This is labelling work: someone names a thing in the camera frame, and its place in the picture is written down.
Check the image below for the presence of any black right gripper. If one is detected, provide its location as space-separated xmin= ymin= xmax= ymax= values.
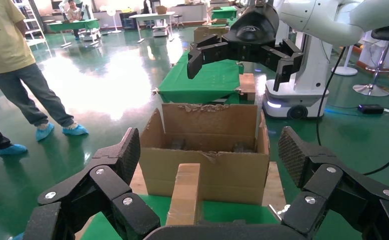
xmin=186 ymin=4 xmax=305 ymax=93

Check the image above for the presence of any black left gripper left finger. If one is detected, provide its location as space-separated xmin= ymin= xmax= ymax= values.
xmin=22 ymin=127 xmax=161 ymax=240

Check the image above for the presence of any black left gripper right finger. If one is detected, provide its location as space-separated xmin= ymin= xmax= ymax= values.
xmin=278 ymin=125 xmax=389 ymax=240

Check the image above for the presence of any small brown cardboard box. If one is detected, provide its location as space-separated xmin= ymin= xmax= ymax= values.
xmin=165 ymin=162 xmax=202 ymax=227

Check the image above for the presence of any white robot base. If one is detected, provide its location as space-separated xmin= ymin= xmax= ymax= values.
xmin=78 ymin=27 xmax=102 ymax=42
xmin=152 ymin=19 xmax=170 ymax=38

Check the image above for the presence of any brown cardboard piece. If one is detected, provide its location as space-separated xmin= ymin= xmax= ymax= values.
xmin=239 ymin=73 xmax=257 ymax=101

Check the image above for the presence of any closed cardboard box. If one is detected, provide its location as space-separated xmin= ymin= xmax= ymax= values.
xmin=193 ymin=25 xmax=230 ymax=44

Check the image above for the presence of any large open cardboard carton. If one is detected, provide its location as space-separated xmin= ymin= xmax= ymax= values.
xmin=138 ymin=102 xmax=271 ymax=206

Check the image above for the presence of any green cloth covered table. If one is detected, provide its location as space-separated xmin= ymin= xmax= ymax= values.
xmin=157 ymin=49 xmax=245 ymax=105
xmin=211 ymin=6 xmax=238 ymax=20
xmin=47 ymin=18 xmax=101 ymax=47

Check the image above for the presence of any white wheeled robot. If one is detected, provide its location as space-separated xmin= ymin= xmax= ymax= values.
xmin=262 ymin=21 xmax=331 ymax=121

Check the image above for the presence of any small black stool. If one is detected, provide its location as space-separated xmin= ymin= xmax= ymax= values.
xmin=172 ymin=13 xmax=185 ymax=28

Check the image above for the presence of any green table cloth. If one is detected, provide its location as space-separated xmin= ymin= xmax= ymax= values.
xmin=80 ymin=193 xmax=280 ymax=240

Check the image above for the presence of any black power adapter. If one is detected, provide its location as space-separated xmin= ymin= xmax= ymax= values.
xmin=357 ymin=103 xmax=385 ymax=116

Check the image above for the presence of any white table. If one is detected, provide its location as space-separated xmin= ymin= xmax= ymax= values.
xmin=128 ymin=11 xmax=176 ymax=44

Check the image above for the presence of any white cabinet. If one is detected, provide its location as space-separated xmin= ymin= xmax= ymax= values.
xmin=357 ymin=30 xmax=389 ymax=70

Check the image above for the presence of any dark blue storage crate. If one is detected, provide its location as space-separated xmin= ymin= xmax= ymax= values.
xmin=119 ymin=10 xmax=138 ymax=31

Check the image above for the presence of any white standing fan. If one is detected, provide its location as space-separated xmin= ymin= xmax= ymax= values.
xmin=105 ymin=6 xmax=123 ymax=35

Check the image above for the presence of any white metal rack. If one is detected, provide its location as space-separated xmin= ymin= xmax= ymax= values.
xmin=13 ymin=0 xmax=48 ymax=47

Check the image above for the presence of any seated person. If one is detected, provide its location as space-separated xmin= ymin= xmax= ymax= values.
xmin=65 ymin=0 xmax=83 ymax=22

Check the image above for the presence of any person in blue jeans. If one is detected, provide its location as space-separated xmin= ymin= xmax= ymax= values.
xmin=0 ymin=0 xmax=89 ymax=143

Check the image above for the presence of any black hanging cable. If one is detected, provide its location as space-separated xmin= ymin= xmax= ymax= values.
xmin=316 ymin=46 xmax=389 ymax=176

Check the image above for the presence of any white pedestal stand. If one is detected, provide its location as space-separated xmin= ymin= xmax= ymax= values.
xmin=331 ymin=46 xmax=359 ymax=77

